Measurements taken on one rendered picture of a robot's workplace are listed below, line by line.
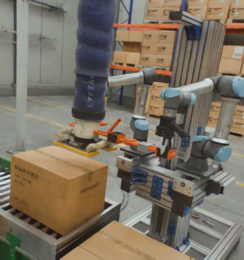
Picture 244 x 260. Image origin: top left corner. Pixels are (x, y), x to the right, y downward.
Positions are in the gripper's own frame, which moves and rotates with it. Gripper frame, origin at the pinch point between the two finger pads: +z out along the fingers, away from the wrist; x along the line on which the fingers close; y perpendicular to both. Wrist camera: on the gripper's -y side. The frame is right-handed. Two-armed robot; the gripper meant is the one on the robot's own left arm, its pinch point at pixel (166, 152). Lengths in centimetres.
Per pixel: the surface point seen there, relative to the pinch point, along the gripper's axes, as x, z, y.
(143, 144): 3.7, -1.1, 13.2
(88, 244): 15, 70, 37
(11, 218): 37, 65, 88
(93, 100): 7, -20, 52
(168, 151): 4.1, -1.7, -2.7
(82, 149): 13, 11, 52
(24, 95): -146, 25, 338
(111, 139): 5.2, 1.1, 35.6
